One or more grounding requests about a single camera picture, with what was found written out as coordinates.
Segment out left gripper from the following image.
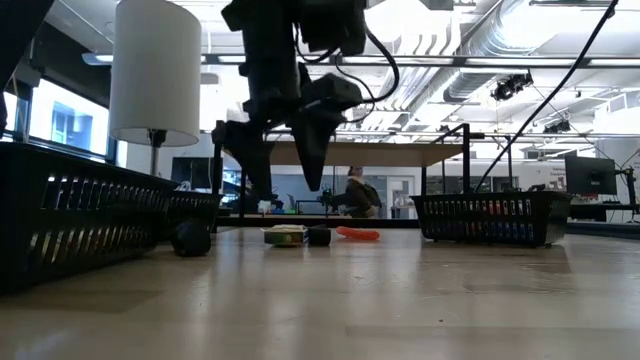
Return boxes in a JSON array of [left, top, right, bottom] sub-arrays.
[[211, 62, 347, 201]]

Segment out yellow green crayon box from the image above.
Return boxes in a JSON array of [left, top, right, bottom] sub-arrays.
[[260, 223, 310, 247]]

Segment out black velcro strap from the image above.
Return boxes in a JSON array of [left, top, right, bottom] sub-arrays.
[[171, 218, 213, 259], [307, 225, 333, 247]]

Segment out orange coil wrist keychain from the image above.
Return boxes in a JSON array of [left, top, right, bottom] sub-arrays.
[[335, 225, 381, 242]]

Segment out black plastic slotted basket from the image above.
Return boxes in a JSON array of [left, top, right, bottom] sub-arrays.
[[0, 142, 180, 294], [410, 190, 574, 249], [167, 188, 225, 236]]

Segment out dark background desk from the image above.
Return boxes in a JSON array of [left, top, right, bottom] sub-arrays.
[[567, 202, 640, 224]]

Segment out person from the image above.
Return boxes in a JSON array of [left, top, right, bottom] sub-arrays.
[[332, 165, 384, 220]]

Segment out black computer monitor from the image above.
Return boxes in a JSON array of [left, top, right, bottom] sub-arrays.
[[564, 154, 619, 196], [169, 156, 216, 190]]

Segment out wooden shelf riser black legs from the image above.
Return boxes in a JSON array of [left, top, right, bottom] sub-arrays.
[[212, 118, 474, 234]]

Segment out table lamp white shade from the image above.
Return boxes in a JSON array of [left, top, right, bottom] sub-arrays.
[[108, 0, 204, 190]]

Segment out large window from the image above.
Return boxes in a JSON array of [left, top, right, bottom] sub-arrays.
[[2, 77, 115, 189]]

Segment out black ceiling spotlight cluster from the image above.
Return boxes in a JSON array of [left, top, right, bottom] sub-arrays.
[[490, 69, 535, 102]]

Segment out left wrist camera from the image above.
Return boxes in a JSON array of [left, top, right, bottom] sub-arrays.
[[299, 73, 365, 115]]

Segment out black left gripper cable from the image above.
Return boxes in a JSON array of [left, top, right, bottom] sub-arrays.
[[293, 22, 401, 125]]

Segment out grey ceiling air duct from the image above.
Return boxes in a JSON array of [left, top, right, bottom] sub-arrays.
[[442, 0, 531, 104]]

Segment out long black hanging cable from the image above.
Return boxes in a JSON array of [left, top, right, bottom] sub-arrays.
[[473, 0, 621, 195]]

